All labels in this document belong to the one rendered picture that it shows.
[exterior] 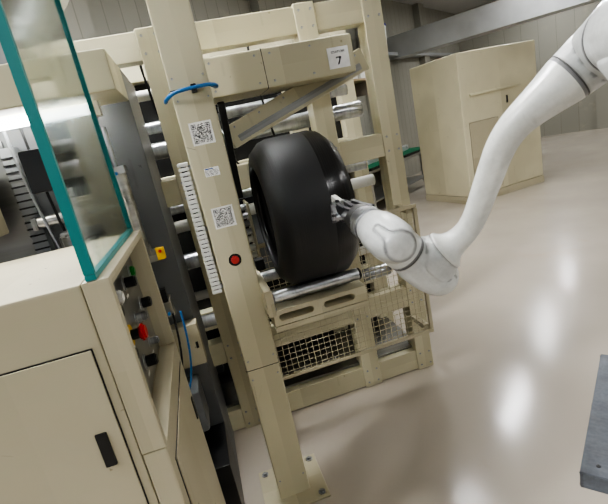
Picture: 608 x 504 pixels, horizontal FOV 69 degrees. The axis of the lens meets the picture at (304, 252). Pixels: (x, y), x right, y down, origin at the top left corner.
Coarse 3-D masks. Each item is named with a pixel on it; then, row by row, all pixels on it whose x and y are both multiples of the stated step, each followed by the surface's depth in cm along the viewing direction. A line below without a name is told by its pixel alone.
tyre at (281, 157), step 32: (256, 160) 152; (288, 160) 145; (320, 160) 146; (256, 192) 182; (288, 192) 141; (320, 192) 143; (352, 192) 148; (288, 224) 142; (320, 224) 144; (288, 256) 148; (320, 256) 150; (352, 256) 157
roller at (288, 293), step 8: (344, 272) 164; (352, 272) 164; (360, 272) 164; (312, 280) 162; (320, 280) 162; (328, 280) 162; (336, 280) 162; (344, 280) 163; (352, 280) 164; (288, 288) 160; (296, 288) 160; (304, 288) 160; (312, 288) 160; (320, 288) 161; (280, 296) 158; (288, 296) 159; (296, 296) 160
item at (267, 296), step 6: (258, 276) 172; (264, 282) 163; (264, 288) 156; (264, 294) 153; (270, 294) 153; (264, 300) 157; (270, 300) 154; (264, 306) 164; (270, 306) 154; (270, 312) 154; (276, 312) 155
